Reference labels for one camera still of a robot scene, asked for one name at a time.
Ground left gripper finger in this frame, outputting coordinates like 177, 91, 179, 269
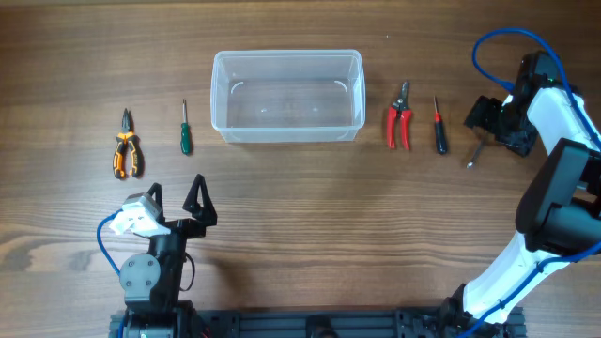
182, 174, 218, 226
147, 182, 163, 221

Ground black red screwdriver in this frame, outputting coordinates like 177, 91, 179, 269
433, 97, 448, 155

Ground silver L socket wrench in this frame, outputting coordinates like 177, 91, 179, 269
466, 135, 487, 169

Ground orange black pliers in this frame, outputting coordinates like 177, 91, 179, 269
112, 108, 145, 179

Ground red handled wire cutters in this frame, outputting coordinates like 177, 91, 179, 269
386, 81, 412, 150

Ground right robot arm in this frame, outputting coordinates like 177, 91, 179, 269
438, 51, 600, 337

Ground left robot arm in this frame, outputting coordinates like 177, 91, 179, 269
111, 174, 218, 338

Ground clear plastic container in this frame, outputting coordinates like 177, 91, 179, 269
210, 49, 366, 144

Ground green handled screwdriver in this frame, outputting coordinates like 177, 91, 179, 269
180, 99, 192, 155

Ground left blue cable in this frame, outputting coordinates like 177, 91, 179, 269
96, 209, 124, 278

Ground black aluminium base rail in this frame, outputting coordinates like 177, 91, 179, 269
108, 307, 528, 338

